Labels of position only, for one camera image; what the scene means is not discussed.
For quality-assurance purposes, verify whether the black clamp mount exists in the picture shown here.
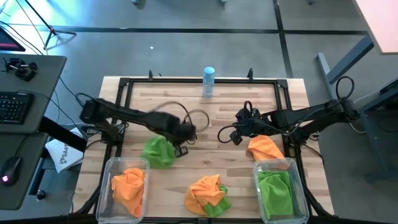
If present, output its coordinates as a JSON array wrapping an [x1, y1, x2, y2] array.
[[2, 57, 38, 82]]

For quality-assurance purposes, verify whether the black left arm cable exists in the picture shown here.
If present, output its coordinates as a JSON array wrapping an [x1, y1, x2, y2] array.
[[150, 100, 211, 134]]

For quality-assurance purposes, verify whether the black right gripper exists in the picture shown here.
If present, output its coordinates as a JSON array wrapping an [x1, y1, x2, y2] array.
[[230, 107, 273, 146]]

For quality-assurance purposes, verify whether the black tripod stand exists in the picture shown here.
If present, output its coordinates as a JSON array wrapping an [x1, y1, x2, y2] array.
[[24, 0, 77, 50]]

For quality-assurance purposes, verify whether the black computer mouse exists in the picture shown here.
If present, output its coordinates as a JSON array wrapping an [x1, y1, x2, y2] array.
[[0, 155, 22, 187]]

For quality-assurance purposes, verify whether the green microfiber towel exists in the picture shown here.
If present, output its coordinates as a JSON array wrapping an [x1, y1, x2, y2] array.
[[141, 135, 177, 170], [203, 185, 233, 218], [259, 177, 294, 219], [257, 170, 292, 186]]

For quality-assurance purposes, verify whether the grey table leg frame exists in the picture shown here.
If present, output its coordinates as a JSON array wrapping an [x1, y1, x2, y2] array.
[[317, 34, 398, 183]]

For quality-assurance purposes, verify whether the pink table top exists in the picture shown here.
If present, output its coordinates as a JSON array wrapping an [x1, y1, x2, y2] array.
[[353, 0, 398, 55]]

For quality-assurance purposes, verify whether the orange microfiber towel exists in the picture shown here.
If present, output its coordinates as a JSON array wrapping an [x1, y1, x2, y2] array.
[[248, 135, 290, 170], [111, 167, 146, 202], [184, 174, 227, 216], [123, 195, 144, 218]]

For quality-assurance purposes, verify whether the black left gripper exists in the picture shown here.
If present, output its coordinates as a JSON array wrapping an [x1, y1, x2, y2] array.
[[164, 119, 197, 158]]

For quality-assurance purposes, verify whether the black monitor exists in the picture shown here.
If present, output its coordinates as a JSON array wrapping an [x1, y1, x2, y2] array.
[[0, 26, 26, 52]]

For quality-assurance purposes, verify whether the white printed bag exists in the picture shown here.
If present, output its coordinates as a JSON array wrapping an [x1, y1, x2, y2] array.
[[45, 127, 85, 174]]

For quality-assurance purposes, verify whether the black keyboard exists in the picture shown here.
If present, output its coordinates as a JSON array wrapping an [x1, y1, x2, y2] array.
[[0, 91, 35, 125]]

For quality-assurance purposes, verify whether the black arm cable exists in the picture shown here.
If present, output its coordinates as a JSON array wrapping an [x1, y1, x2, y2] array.
[[335, 76, 356, 100], [150, 100, 211, 134]]

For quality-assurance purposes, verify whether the clear plastic bin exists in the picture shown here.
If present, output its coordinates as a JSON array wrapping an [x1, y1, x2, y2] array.
[[252, 157, 310, 224], [95, 157, 150, 224]]

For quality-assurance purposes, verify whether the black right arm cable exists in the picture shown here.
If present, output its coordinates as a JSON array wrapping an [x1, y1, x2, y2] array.
[[335, 76, 356, 100]]

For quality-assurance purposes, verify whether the black rig beam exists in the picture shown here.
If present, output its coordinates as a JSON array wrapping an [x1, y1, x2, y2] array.
[[39, 116, 88, 153]]

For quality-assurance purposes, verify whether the black metal table frame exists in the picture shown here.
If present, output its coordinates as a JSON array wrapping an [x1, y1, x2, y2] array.
[[73, 77, 332, 224]]

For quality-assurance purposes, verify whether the dark grey desk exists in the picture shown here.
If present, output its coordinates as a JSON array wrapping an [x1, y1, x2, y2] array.
[[0, 54, 68, 211]]

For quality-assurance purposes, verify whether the clear spray bottle blue cap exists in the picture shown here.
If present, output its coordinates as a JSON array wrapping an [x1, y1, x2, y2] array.
[[201, 66, 216, 99]]

